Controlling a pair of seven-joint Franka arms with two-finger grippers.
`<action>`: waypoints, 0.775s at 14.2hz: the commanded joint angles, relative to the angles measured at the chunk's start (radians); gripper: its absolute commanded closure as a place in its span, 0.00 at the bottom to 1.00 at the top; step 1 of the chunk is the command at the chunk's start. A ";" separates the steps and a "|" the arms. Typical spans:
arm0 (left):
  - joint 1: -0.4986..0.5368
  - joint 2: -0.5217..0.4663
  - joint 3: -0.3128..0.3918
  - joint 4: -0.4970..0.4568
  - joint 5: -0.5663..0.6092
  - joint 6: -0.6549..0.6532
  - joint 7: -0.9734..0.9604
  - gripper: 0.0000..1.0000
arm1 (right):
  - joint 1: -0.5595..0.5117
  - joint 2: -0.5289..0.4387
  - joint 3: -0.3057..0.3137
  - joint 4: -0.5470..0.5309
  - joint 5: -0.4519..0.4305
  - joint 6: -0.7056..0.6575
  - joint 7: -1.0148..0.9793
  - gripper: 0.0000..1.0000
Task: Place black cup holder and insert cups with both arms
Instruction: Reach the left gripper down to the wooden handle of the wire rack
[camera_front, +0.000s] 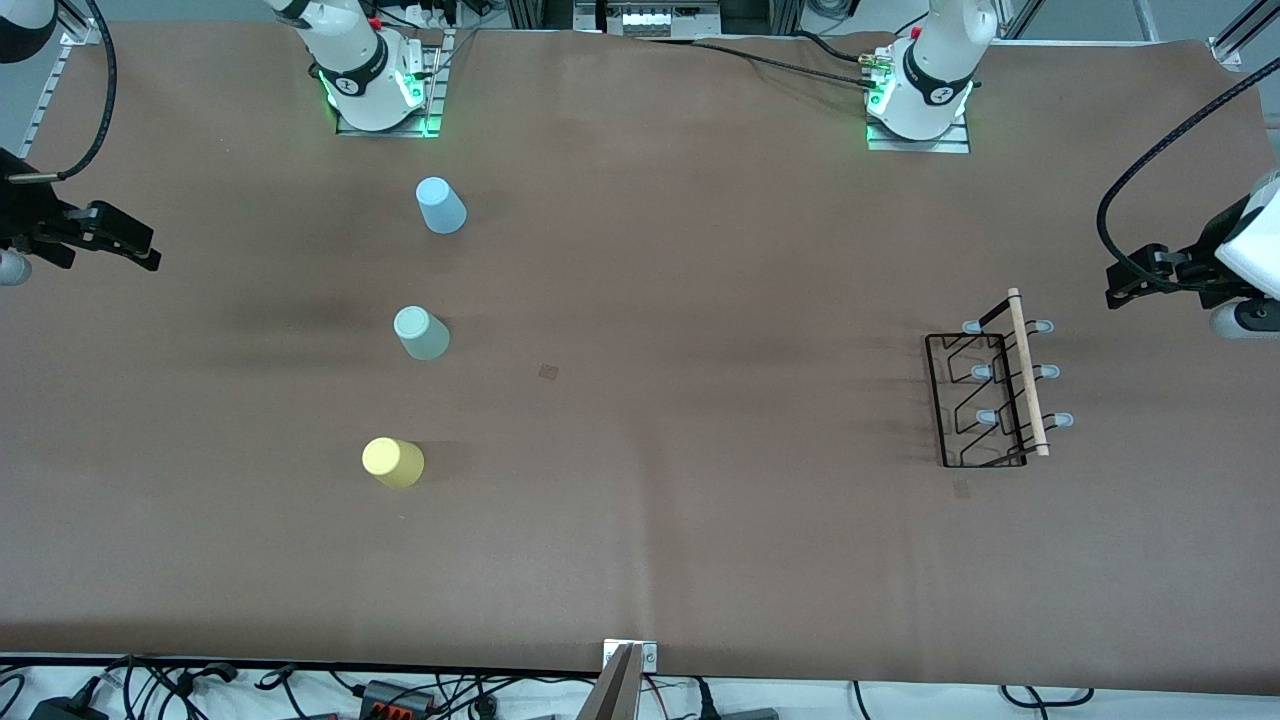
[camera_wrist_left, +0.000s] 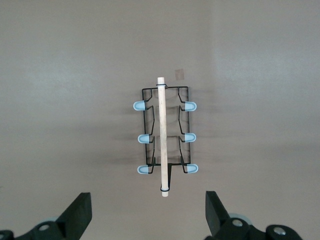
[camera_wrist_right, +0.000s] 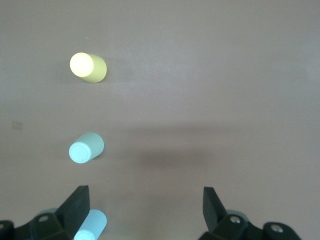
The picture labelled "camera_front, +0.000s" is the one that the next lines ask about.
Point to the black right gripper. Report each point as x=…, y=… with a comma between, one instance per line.
x=27, y=217

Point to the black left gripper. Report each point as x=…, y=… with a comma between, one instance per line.
x=1199, y=272

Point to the mint green cup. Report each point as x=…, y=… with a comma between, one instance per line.
x=422, y=334

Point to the yellow cup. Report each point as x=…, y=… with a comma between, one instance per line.
x=393, y=463

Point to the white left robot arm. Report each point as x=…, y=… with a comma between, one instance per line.
x=935, y=75

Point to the light blue cup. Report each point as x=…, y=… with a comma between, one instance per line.
x=441, y=206

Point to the white power strip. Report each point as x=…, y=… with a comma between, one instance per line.
x=430, y=14

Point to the black power adapter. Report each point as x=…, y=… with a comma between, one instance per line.
x=65, y=710

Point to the black orange connector block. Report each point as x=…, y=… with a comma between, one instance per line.
x=398, y=697

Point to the grey control box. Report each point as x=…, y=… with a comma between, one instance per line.
x=660, y=18

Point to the aluminium frame rail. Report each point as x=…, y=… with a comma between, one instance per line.
x=45, y=95
x=1245, y=35

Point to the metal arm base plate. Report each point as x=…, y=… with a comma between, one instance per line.
x=432, y=85
x=920, y=145

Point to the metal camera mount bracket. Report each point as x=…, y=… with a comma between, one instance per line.
x=648, y=655

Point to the wooden camera mount beam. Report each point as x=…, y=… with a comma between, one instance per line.
x=612, y=690

